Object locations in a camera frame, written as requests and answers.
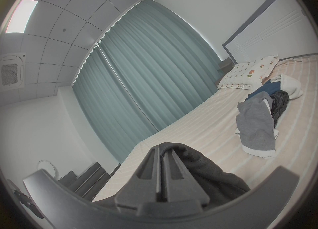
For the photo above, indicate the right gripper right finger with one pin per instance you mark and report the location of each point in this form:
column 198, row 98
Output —
column 178, row 185

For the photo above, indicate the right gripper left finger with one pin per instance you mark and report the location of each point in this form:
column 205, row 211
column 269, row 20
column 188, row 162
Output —
column 146, row 180

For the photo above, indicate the black T-shirt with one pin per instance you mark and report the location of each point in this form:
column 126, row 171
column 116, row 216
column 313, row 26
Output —
column 211, row 173

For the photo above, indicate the bed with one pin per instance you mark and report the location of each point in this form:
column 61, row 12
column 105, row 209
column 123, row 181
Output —
column 198, row 136

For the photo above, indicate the black chest of drawers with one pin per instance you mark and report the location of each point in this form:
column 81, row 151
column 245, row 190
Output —
column 92, row 178

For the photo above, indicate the grey garment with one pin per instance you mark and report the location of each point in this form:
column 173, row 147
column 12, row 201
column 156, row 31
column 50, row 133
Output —
column 256, row 126

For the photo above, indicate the grey bedside table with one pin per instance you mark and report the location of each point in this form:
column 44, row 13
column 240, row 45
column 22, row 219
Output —
column 224, row 71

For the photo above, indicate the black glossy garment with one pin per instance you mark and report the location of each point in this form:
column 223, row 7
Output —
column 279, row 104

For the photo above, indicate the white printed pillow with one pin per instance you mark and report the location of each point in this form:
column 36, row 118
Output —
column 248, row 74

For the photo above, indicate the dark blue garment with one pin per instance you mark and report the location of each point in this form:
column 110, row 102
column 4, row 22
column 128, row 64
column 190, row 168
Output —
column 268, row 89

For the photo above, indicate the white garment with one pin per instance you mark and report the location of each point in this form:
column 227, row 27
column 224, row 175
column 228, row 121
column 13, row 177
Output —
column 292, row 86

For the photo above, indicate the ceiling air vent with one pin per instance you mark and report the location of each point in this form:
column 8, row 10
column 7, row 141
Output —
column 11, row 71

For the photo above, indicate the ceiling light panel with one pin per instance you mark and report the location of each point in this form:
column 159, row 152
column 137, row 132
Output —
column 22, row 15

